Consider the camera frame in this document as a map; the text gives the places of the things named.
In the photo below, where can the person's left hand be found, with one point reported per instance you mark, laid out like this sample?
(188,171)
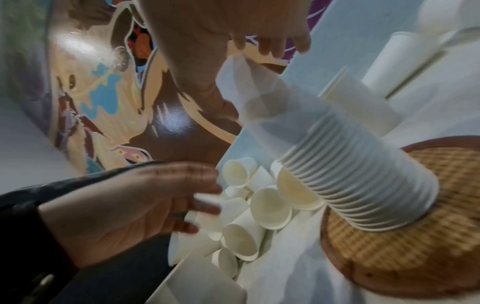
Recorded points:
(120,213)

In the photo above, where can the person's right hand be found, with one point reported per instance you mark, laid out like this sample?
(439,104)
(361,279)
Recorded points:
(210,29)

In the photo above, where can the single white paper cup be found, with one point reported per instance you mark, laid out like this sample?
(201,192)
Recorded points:
(255,89)
(446,14)

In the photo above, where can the pile of paper cups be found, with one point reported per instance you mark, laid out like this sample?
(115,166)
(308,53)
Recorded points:
(240,243)

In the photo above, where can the round woven coaster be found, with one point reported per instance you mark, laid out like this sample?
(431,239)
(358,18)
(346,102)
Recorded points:
(412,252)

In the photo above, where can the person's left forearm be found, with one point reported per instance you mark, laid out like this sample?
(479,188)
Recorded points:
(22,252)

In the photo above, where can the grey sofa cushion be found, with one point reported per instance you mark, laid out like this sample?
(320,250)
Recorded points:
(123,273)

